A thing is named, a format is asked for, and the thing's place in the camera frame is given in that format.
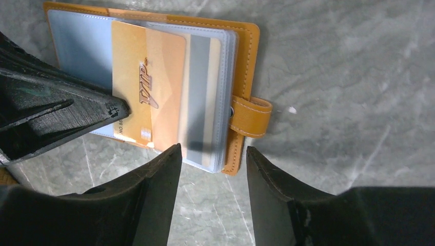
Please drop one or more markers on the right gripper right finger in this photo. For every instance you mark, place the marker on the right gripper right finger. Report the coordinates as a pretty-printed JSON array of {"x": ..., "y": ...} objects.
[{"x": 287, "y": 211}]

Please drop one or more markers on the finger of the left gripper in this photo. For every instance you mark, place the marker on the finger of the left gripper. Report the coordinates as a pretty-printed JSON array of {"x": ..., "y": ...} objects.
[{"x": 43, "y": 107}]

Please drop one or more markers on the woven brown divided tray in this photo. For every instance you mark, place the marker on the woven brown divided tray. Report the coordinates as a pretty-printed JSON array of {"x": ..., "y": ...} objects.
[{"x": 6, "y": 178}]

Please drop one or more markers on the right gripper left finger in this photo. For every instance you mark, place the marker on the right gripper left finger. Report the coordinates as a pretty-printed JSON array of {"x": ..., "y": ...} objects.
[{"x": 133, "y": 209}]

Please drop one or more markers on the orange leather card holder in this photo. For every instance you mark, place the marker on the orange leather card holder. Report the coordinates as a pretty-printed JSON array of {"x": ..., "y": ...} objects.
[{"x": 217, "y": 109}]

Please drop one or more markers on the gold VIP card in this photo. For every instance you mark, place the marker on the gold VIP card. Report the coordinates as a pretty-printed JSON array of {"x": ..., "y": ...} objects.
[{"x": 148, "y": 72}]

